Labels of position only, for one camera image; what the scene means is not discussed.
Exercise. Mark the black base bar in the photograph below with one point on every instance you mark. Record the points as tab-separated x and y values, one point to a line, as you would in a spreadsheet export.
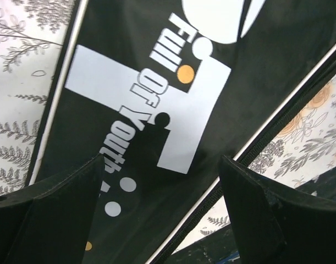
220	247

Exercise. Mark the black sport racket bag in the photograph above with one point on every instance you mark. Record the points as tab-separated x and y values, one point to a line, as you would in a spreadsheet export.
163	90

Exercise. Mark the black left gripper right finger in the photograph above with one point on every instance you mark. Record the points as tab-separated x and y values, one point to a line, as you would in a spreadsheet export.
274	223

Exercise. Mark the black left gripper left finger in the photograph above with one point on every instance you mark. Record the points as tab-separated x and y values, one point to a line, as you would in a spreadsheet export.
50	221

